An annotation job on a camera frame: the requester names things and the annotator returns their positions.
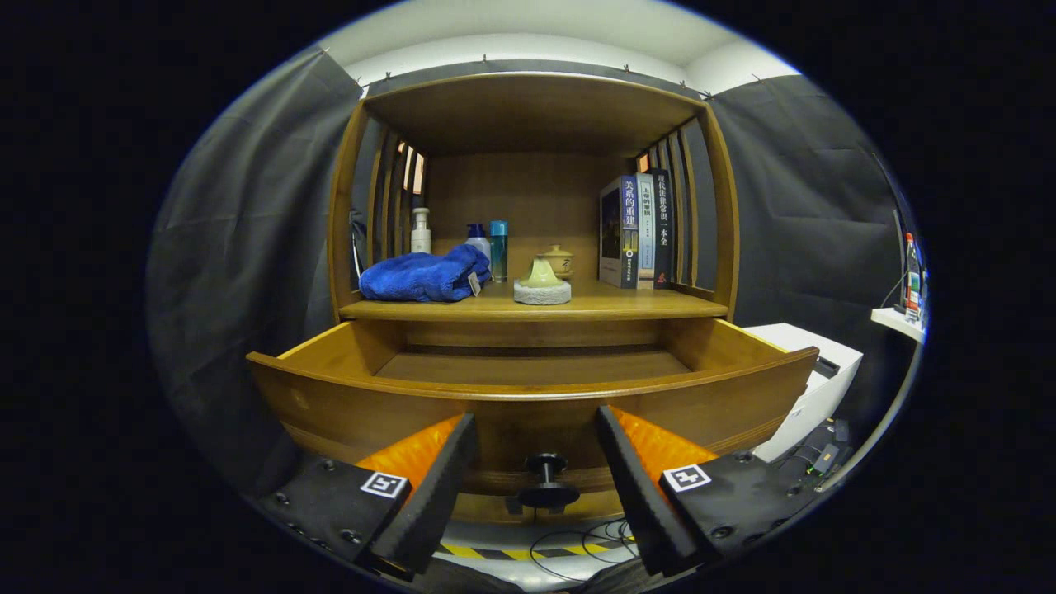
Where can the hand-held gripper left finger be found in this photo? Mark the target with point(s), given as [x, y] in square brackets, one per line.
[433, 495]

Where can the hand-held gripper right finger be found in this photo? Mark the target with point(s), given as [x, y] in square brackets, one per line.
[639, 503]

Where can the black drawer knob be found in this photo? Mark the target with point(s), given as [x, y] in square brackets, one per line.
[544, 483]

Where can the wooden drawer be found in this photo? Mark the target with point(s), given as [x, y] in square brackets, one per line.
[536, 417]

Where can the pale green sponge scrubber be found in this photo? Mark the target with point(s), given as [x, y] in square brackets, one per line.
[542, 285]

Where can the wooden countertop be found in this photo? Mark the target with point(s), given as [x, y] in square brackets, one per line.
[610, 304]

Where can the wooden cabinet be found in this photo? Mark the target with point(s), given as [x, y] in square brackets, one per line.
[528, 107]

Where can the yellow black hazard tape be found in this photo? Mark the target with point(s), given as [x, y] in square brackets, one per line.
[511, 553]

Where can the black electronic box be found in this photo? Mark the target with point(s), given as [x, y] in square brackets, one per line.
[825, 450]

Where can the white printer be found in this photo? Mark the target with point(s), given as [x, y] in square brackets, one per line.
[817, 379]

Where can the blue towel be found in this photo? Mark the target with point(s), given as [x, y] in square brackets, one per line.
[421, 276]

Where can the beige lidded teacup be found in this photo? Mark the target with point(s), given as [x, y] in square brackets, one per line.
[563, 262]

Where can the white bottle with blue cap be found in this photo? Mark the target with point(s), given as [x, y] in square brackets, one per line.
[477, 239]

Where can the teal bottle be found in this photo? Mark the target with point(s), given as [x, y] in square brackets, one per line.
[498, 243]

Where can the white pump bottle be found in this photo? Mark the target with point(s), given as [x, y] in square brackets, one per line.
[421, 235]

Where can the book with blue spine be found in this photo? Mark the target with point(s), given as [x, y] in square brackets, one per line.
[623, 235]

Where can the book with pale spine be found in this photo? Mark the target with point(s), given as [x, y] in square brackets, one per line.
[646, 231]

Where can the book with black spine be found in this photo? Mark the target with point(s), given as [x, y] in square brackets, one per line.
[662, 227]

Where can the white shelf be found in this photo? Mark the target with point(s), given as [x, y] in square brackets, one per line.
[895, 323]

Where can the bottle with red label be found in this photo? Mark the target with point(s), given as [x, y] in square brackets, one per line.
[912, 276]

